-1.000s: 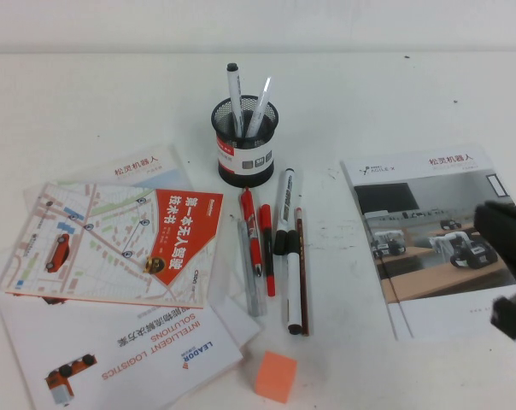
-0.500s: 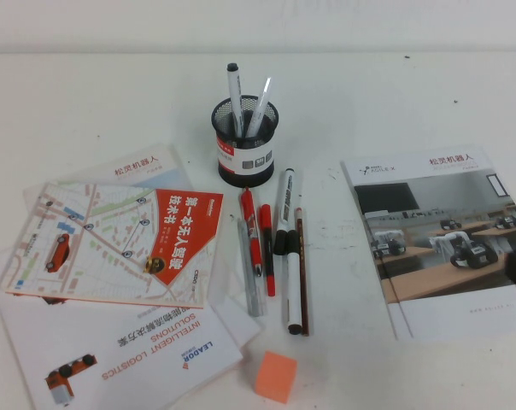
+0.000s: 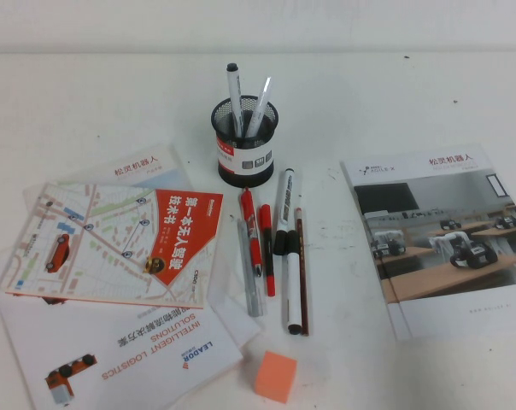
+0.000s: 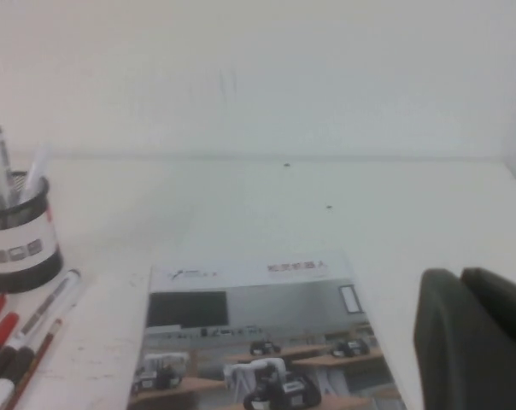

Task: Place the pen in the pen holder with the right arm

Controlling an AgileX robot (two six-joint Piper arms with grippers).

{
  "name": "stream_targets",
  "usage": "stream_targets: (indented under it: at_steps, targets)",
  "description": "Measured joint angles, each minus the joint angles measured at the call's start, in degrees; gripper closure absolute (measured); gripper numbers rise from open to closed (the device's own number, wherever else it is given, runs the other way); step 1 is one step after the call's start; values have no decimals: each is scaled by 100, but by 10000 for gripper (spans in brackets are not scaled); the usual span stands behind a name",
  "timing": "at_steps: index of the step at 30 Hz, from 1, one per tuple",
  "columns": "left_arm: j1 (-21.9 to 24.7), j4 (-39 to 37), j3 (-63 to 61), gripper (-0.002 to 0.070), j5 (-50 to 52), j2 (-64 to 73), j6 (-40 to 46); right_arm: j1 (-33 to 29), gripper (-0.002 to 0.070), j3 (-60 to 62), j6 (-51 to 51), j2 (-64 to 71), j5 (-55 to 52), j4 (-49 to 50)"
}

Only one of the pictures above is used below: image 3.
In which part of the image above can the white pen clear cap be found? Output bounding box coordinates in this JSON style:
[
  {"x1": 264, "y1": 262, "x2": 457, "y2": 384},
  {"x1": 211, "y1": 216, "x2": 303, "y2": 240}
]
[{"x1": 243, "y1": 76, "x2": 273, "y2": 138}]

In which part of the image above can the thick red gel pen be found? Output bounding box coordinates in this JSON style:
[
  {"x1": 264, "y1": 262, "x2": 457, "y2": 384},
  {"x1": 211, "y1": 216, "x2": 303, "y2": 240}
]
[{"x1": 239, "y1": 187, "x2": 264, "y2": 277}]

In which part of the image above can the black mesh pen holder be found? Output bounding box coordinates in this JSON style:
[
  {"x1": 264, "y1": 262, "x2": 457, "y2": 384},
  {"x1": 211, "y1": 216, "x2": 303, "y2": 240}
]
[{"x1": 209, "y1": 94, "x2": 280, "y2": 189}]

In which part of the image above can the grey silver pen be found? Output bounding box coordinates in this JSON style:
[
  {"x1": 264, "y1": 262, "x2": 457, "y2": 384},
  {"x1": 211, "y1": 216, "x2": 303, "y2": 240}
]
[{"x1": 236, "y1": 218, "x2": 267, "y2": 318}]

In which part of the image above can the dark brown pencil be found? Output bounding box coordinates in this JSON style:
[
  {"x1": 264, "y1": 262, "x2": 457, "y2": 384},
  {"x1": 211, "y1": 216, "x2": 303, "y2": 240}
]
[{"x1": 294, "y1": 207, "x2": 310, "y2": 337}]

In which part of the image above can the thin red marker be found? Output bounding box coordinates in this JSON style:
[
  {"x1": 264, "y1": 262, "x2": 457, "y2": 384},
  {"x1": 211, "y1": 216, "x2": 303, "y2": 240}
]
[{"x1": 260, "y1": 203, "x2": 277, "y2": 298}]

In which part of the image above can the slim white marker black cap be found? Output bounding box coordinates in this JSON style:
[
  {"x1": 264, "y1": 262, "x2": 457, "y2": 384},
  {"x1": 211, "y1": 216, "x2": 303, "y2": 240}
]
[{"x1": 226, "y1": 62, "x2": 245, "y2": 138}]

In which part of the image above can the white paper sheet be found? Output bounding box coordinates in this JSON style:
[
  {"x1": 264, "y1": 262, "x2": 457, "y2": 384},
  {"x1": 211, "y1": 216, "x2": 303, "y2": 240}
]
[{"x1": 208, "y1": 294, "x2": 263, "y2": 348}]

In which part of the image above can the white booklet red title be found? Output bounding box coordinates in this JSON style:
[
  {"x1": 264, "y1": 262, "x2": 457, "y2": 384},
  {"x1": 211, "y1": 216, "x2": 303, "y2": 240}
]
[{"x1": 55, "y1": 143, "x2": 195, "y2": 193}]

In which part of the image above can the map cover book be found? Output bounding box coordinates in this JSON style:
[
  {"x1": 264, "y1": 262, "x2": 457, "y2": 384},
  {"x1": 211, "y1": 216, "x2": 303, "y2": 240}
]
[{"x1": 0, "y1": 182, "x2": 225, "y2": 309}]

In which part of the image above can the orange eraser block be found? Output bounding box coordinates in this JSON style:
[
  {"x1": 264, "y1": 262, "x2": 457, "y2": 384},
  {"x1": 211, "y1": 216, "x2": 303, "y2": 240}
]
[{"x1": 255, "y1": 350, "x2": 298, "y2": 403}]

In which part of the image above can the white LEADOR logistics brochure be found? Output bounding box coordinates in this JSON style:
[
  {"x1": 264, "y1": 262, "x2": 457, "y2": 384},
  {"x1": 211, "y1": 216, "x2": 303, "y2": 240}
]
[{"x1": 0, "y1": 266, "x2": 247, "y2": 410}]

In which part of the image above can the AgileX brochure with photo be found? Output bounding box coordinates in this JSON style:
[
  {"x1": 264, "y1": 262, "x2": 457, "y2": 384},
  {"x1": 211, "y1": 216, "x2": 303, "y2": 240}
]
[{"x1": 339, "y1": 143, "x2": 516, "y2": 342}]

